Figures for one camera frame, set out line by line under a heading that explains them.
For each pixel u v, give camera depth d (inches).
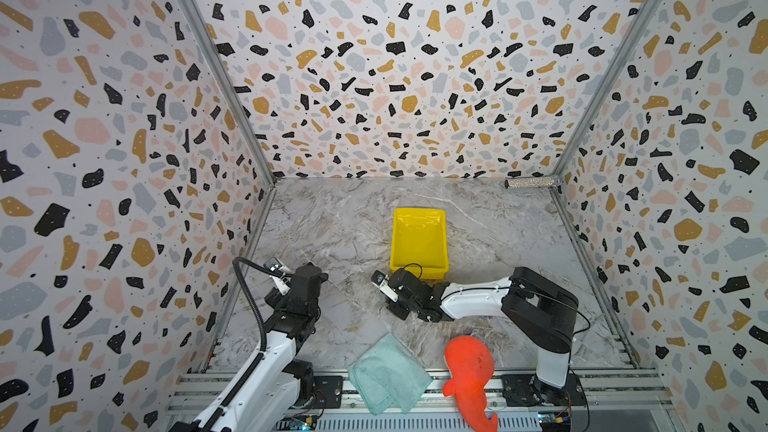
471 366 28.0
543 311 19.2
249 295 21.5
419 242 42.3
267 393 19.4
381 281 30.8
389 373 30.0
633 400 29.2
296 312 24.7
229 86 36.2
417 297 27.2
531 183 47.4
